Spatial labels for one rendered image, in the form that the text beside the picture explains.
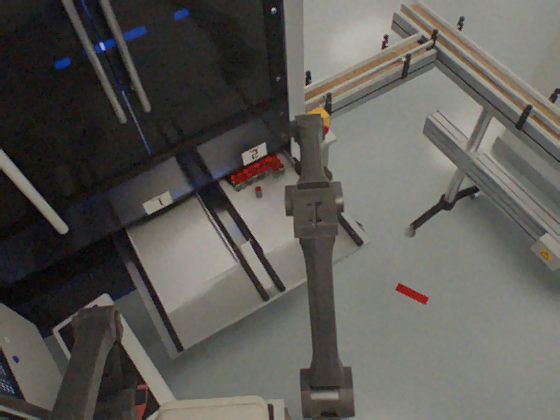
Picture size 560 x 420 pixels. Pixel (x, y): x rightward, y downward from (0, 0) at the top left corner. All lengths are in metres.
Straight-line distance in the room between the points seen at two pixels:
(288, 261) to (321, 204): 0.67
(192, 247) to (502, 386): 1.52
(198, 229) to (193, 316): 0.29
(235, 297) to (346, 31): 2.52
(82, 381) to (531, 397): 2.01
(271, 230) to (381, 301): 1.00
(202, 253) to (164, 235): 0.15
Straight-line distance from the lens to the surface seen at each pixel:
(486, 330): 2.49
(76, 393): 0.79
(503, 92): 1.98
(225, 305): 1.47
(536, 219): 2.16
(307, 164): 0.99
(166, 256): 1.58
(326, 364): 0.94
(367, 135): 2.96
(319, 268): 0.85
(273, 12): 1.26
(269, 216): 1.59
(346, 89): 1.88
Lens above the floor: 2.24
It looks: 58 degrees down
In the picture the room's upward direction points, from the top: 6 degrees counter-clockwise
